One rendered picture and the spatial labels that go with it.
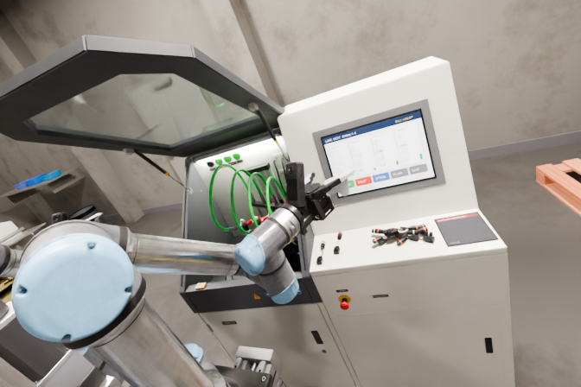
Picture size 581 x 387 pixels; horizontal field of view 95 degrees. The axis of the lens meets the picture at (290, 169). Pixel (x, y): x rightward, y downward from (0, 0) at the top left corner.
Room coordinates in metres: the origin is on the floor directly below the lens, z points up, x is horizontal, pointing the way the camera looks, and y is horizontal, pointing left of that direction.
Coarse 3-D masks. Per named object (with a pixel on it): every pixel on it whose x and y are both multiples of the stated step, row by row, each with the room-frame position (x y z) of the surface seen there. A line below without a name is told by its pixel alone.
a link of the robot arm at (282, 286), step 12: (288, 264) 0.49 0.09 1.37; (252, 276) 0.52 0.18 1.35; (264, 276) 0.47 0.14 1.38; (276, 276) 0.46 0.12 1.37; (288, 276) 0.47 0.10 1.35; (264, 288) 0.49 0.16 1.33; (276, 288) 0.46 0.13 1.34; (288, 288) 0.46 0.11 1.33; (276, 300) 0.47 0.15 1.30; (288, 300) 0.46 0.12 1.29
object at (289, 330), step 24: (216, 312) 1.04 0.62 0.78; (240, 312) 1.00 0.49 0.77; (264, 312) 0.96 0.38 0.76; (288, 312) 0.92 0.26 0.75; (312, 312) 0.88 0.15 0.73; (216, 336) 1.08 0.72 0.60; (240, 336) 1.03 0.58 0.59; (264, 336) 0.98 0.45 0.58; (288, 336) 0.94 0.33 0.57; (312, 336) 0.90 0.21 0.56; (288, 360) 0.97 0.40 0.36; (312, 360) 0.92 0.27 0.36; (336, 360) 0.88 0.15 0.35; (288, 384) 1.00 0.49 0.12; (312, 384) 0.95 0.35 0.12; (336, 384) 0.90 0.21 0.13
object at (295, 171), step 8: (288, 168) 0.62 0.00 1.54; (296, 168) 0.60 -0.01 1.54; (288, 176) 0.61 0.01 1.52; (296, 176) 0.59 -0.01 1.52; (288, 184) 0.61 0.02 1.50; (296, 184) 0.58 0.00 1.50; (304, 184) 0.59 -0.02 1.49; (288, 192) 0.60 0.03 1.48; (296, 192) 0.58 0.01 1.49; (304, 192) 0.58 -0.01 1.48; (288, 200) 0.59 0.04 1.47; (296, 200) 0.57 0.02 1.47; (304, 200) 0.57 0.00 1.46
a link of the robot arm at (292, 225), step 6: (276, 210) 0.56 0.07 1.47; (282, 210) 0.55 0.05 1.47; (288, 210) 0.55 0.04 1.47; (270, 216) 0.54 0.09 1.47; (276, 216) 0.53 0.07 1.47; (282, 216) 0.53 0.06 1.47; (288, 216) 0.53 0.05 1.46; (294, 216) 0.53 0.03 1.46; (282, 222) 0.51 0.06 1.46; (288, 222) 0.52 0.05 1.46; (294, 222) 0.52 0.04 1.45; (288, 228) 0.51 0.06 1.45; (294, 228) 0.51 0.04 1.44; (294, 234) 0.51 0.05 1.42
